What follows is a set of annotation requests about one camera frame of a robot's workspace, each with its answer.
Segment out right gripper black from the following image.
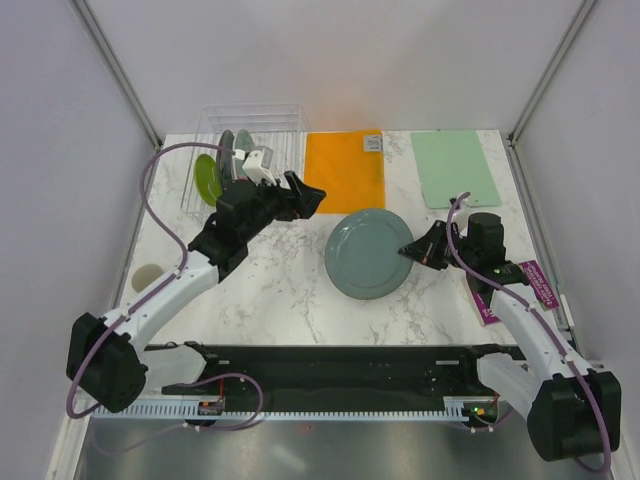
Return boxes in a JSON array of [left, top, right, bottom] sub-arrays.
[[399, 219, 477, 271]]

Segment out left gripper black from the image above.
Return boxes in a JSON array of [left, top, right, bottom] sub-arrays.
[[241, 171, 326, 243]]

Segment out grey-blue plate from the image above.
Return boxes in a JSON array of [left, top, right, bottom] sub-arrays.
[[324, 208, 413, 300]]

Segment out dark blue glazed plate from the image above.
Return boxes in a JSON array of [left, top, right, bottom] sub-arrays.
[[216, 130, 234, 190]]

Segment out lime green plate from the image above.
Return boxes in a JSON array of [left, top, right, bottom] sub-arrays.
[[194, 154, 222, 207]]

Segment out red and teal plate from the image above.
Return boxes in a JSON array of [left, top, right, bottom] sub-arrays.
[[233, 129, 266, 180]]

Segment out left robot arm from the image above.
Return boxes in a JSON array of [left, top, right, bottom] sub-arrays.
[[66, 171, 326, 413]]

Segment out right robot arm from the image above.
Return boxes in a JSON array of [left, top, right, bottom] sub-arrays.
[[399, 213, 622, 464]]

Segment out orange cutting mat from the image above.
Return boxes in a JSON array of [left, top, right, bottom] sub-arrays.
[[304, 130, 386, 214]]

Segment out white label sticker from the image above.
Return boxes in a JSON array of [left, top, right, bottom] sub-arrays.
[[363, 135, 383, 153]]

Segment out mint green cutting mat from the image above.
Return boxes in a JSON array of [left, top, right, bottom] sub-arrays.
[[409, 130, 502, 209]]

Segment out purple booklet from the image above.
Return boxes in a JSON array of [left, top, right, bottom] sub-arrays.
[[466, 260, 560, 325]]

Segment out white and orange mug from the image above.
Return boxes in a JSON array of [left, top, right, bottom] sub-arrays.
[[131, 264, 164, 293]]

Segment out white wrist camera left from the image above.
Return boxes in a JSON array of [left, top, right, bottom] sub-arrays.
[[243, 146, 276, 185]]

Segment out white wire dish rack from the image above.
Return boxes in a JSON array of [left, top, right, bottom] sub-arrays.
[[180, 102, 307, 217]]

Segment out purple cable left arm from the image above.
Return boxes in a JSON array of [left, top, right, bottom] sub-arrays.
[[66, 141, 237, 419]]

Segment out white cable duct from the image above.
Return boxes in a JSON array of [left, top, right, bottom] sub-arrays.
[[92, 394, 497, 422]]

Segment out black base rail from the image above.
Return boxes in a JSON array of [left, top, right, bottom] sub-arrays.
[[161, 344, 525, 406]]

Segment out purple cable base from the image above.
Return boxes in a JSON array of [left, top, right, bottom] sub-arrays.
[[92, 372, 265, 456]]

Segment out aluminium frame post right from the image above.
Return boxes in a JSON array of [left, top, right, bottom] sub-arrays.
[[506, 0, 601, 148]]

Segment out aluminium frame post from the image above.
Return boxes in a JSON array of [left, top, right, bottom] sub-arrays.
[[69, 0, 163, 150], [506, 0, 601, 148]]

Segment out aluminium frame post left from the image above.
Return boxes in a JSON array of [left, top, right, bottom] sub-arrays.
[[69, 0, 163, 150]]

